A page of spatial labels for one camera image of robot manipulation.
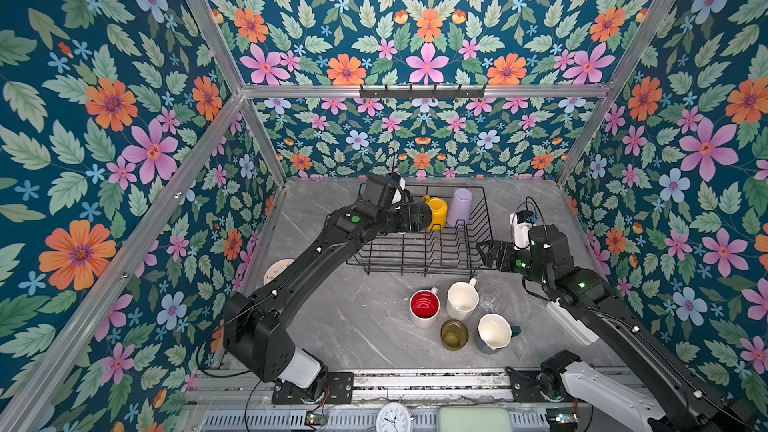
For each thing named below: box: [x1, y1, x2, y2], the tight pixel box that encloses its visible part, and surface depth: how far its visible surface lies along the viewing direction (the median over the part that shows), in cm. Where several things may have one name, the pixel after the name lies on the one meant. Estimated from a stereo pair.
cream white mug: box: [446, 277, 480, 321], surface depth 82 cm
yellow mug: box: [422, 195, 448, 231], surface depth 98 cm
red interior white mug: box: [409, 286, 441, 329], surface depth 84 cm
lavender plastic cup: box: [447, 188, 473, 227], surface depth 98 cm
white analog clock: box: [376, 402, 413, 432], surface depth 68 cm
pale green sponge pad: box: [436, 406, 513, 432], surface depth 69 cm
